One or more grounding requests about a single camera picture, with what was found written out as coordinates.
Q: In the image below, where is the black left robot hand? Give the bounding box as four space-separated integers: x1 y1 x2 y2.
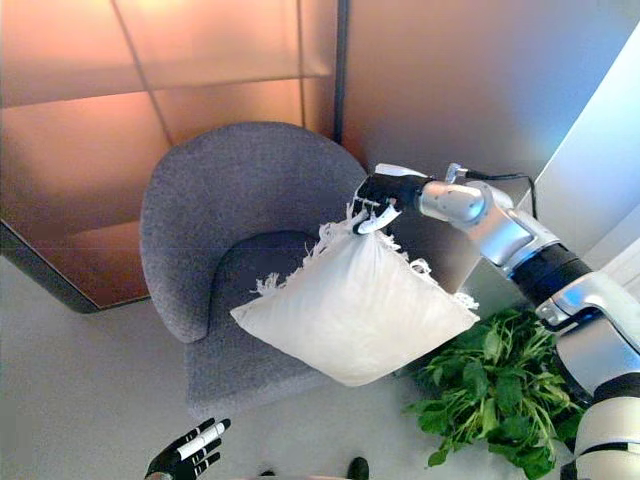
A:
145 418 232 480

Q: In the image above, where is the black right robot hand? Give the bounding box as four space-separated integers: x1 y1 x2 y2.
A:
349 162 431 236

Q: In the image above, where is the white fringed pillow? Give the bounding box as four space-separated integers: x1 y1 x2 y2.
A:
229 202 481 388

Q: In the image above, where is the grey fabric armchair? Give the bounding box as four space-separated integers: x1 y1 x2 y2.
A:
139 121 386 421

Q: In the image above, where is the green leafy plant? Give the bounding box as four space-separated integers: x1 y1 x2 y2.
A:
402 307 586 480

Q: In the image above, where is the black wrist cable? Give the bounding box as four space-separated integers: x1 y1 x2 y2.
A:
464 169 539 219

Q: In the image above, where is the dark metal partition frame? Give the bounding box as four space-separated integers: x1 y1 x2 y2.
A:
0 0 351 315

